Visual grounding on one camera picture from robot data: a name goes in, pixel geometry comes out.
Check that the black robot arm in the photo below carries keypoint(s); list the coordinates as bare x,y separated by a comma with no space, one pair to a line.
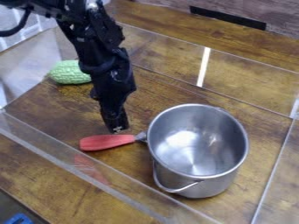
97,36

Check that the black wall vent strip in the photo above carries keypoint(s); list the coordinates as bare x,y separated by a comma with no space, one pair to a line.
229,18

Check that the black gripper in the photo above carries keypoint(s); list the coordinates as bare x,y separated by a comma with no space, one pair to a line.
114,83

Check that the green bitter gourd toy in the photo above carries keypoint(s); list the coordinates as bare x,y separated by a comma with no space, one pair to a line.
66,73

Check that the pink handled metal spoon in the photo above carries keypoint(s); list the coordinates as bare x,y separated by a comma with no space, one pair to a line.
102,142

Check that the blue object at corner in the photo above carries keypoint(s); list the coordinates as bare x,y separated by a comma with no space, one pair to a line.
19,219

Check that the clear acrylic barrier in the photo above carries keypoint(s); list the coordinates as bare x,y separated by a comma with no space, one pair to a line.
106,187

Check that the stainless steel pot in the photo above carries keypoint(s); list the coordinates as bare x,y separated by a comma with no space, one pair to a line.
199,145

